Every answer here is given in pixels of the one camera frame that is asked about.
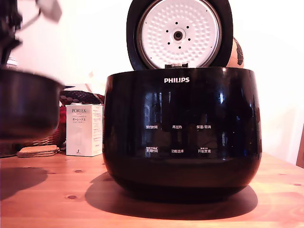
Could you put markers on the dark metallic pot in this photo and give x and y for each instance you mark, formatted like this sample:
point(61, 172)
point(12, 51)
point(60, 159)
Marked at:
point(28, 104)

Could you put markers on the rice cooker lid, dimpled plate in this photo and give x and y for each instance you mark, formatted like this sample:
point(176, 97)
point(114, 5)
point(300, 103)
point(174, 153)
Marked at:
point(178, 33)

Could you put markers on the black Philips rice cooker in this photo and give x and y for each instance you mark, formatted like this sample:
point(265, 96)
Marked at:
point(180, 142)

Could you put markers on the red fabric item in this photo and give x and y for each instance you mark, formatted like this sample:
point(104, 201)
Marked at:
point(62, 115)

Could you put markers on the dark dotted patterned cloth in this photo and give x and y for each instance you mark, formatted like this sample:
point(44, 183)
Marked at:
point(80, 96)

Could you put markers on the cork coaster stack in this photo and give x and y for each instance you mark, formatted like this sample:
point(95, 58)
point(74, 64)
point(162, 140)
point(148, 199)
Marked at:
point(38, 151)

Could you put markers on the white Porlex box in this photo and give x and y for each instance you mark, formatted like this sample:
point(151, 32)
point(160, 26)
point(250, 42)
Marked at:
point(82, 133)

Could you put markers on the brown patterned round object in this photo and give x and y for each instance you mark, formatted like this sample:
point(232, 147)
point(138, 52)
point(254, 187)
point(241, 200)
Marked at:
point(238, 55)

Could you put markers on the grey camera box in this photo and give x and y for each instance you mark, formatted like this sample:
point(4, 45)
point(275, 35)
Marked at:
point(51, 9)

